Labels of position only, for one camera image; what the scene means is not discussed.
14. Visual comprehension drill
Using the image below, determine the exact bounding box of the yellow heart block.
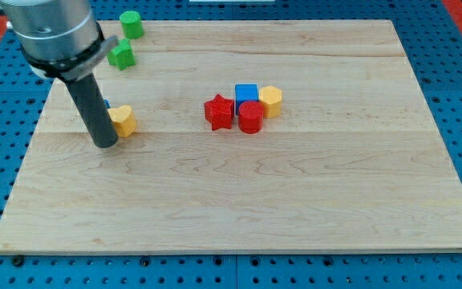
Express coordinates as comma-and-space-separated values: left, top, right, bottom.
107, 104, 137, 137

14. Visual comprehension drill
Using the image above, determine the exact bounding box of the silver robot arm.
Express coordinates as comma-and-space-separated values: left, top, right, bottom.
0, 0, 119, 82

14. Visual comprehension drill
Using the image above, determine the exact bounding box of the red star block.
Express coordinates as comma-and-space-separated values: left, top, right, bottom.
204, 94, 234, 131

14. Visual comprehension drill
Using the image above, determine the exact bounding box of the green star block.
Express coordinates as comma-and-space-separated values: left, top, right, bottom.
107, 39, 136, 71

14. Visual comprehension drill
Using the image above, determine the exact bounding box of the red cylinder block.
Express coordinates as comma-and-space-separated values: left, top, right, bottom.
238, 100, 264, 134

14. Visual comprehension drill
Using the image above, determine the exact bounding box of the wooden board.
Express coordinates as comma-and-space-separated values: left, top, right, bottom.
0, 20, 462, 256

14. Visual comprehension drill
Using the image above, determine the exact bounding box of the blue cube block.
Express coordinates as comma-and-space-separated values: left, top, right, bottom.
235, 83, 258, 115

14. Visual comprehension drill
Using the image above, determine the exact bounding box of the yellow hexagon block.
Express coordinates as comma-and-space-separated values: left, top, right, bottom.
258, 86, 282, 118

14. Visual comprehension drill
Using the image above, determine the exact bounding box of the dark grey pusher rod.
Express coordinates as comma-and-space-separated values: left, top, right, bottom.
66, 74, 118, 149

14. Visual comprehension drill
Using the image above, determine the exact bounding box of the green cylinder block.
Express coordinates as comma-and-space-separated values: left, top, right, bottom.
120, 10, 144, 39

